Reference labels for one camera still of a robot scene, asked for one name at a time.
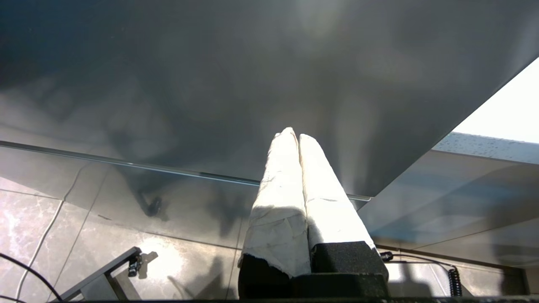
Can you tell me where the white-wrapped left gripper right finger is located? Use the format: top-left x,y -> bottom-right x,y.
299,134 -> 389,277

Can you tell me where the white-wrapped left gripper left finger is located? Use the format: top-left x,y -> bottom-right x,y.
238,127 -> 312,299

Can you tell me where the grey base cabinet front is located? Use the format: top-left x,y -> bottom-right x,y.
358,149 -> 539,270

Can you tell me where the grey tall cabinet door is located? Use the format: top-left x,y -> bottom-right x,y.
0,0 -> 539,202

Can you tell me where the coiled black cable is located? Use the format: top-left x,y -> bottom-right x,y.
447,266 -> 463,297

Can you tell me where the grey metal base frame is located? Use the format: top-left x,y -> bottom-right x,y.
51,247 -> 142,301

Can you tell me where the white cable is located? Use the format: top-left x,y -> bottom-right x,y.
15,166 -> 87,301

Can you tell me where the thin black cable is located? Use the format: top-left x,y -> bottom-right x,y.
0,255 -> 61,301

